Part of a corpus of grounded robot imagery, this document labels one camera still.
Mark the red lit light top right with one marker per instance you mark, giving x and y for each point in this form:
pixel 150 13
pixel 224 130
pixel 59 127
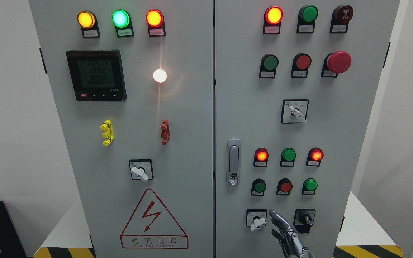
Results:
pixel 272 20

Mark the green light top right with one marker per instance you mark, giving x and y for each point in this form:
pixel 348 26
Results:
pixel 307 19

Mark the green push button upper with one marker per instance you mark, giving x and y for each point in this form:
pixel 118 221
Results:
pixel 268 66

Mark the green lit indicator light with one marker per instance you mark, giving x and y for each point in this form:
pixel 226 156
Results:
pixel 122 23

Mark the red terminal connector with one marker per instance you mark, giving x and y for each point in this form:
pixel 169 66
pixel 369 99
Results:
pixel 165 132

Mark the green push button lower left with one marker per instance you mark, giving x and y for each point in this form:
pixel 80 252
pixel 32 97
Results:
pixel 258 187

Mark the red lit light middle right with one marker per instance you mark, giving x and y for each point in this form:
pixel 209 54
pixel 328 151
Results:
pixel 315 155

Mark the left door rotary switch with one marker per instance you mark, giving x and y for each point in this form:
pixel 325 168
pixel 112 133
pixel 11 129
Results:
pixel 141 169

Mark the red push button lower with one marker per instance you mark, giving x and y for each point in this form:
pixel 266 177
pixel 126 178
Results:
pixel 284 187

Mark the red triangle warning sticker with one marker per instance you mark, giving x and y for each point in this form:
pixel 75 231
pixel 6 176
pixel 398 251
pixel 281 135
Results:
pixel 152 226

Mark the green push button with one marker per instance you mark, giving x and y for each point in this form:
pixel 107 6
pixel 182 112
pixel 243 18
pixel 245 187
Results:
pixel 309 187
pixel 268 66
pixel 258 187

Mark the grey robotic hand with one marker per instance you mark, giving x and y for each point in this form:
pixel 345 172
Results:
pixel 287 238

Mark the grey right cabinet door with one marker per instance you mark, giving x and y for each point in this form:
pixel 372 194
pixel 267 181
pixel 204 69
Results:
pixel 249 108

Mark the dark red buzzer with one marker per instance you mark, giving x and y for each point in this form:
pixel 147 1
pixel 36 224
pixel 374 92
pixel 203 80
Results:
pixel 341 16

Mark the red lit light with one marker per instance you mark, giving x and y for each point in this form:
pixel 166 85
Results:
pixel 261 156
pixel 315 155
pixel 272 20

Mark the bottom left rotary switch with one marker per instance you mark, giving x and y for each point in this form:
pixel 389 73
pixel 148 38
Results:
pixel 256 219

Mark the red push button upper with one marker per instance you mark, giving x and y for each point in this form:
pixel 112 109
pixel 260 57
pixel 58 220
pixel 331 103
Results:
pixel 300 65

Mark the red-orange indicator light left door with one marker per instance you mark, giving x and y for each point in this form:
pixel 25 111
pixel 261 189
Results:
pixel 156 23

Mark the white handle selector switch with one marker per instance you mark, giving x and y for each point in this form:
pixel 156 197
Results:
pixel 294 111

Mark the red lit light middle left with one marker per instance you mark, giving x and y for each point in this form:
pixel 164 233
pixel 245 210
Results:
pixel 261 156

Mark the green push button lower right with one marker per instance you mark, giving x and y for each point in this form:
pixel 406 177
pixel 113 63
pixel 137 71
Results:
pixel 309 187

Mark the yellow terminal connector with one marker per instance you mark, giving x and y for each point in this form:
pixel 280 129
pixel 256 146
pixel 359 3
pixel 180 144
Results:
pixel 107 132

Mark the red push button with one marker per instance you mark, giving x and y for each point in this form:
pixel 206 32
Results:
pixel 284 187
pixel 300 65

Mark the silver door handle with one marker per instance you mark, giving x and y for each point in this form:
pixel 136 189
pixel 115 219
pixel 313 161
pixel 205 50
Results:
pixel 233 161

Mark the white lit indicator light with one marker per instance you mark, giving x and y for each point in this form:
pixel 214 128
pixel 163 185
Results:
pixel 160 75

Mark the red emergency stop button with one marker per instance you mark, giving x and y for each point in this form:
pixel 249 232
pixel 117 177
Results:
pixel 336 63

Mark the green light middle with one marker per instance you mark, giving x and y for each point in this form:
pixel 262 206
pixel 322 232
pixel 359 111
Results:
pixel 288 157

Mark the black digital power meter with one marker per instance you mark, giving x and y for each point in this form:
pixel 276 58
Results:
pixel 97 75

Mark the black knob selector switch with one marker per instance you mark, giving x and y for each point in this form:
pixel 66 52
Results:
pixel 303 220

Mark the white platform with hazard stripes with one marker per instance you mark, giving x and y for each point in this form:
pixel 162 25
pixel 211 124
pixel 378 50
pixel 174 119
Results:
pixel 360 237

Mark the grey left cabinet door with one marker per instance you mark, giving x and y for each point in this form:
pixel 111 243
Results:
pixel 182 169

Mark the yellow indicator light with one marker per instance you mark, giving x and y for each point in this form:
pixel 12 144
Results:
pixel 89 24

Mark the grey cabinet door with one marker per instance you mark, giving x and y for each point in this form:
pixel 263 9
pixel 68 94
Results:
pixel 249 108
pixel 182 169

